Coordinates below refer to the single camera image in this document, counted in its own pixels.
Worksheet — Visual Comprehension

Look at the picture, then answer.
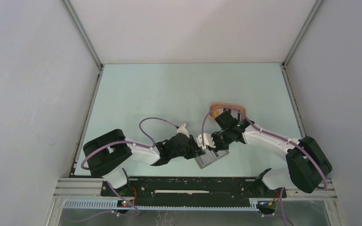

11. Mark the grey card holder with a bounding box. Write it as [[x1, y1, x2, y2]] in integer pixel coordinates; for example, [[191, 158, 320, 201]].
[[195, 150, 229, 169]]

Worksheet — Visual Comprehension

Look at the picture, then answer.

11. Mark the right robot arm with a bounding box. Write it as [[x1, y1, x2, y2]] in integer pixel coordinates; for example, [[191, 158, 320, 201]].
[[208, 111, 333, 197]]

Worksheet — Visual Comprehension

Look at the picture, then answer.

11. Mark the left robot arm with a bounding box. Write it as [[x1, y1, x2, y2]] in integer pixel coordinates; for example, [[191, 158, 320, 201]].
[[81, 129, 205, 196]]

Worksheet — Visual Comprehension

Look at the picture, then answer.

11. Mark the pink oval tray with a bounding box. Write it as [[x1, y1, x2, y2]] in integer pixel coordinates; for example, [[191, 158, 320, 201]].
[[210, 102, 247, 120]]

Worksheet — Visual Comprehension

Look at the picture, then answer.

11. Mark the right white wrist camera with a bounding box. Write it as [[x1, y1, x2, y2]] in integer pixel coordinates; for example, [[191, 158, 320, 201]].
[[196, 133, 216, 150]]

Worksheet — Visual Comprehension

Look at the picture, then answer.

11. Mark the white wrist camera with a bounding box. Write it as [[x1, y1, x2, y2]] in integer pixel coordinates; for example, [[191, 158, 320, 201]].
[[196, 133, 216, 150], [176, 122, 189, 137]]

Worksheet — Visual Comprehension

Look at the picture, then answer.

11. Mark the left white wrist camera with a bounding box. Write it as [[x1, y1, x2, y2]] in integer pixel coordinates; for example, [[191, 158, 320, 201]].
[[176, 122, 189, 137]]

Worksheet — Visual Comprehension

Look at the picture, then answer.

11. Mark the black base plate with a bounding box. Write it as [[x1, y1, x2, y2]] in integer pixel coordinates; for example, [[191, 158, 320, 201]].
[[116, 177, 287, 207]]

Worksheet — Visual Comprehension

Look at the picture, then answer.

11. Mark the aluminium frame rail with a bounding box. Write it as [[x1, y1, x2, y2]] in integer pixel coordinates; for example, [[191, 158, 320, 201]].
[[53, 178, 338, 201]]

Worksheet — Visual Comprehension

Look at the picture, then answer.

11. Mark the right corner frame post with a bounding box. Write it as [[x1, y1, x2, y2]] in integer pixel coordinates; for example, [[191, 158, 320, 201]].
[[282, 0, 325, 68]]

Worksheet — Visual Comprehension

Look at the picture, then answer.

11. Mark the corner frame post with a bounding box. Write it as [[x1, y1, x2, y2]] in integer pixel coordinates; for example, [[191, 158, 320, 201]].
[[282, 0, 325, 68], [60, 0, 103, 70]]

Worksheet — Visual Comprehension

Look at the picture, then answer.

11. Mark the left corner frame post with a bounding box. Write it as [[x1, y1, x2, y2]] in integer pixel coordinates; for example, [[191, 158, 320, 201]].
[[60, 0, 103, 70]]

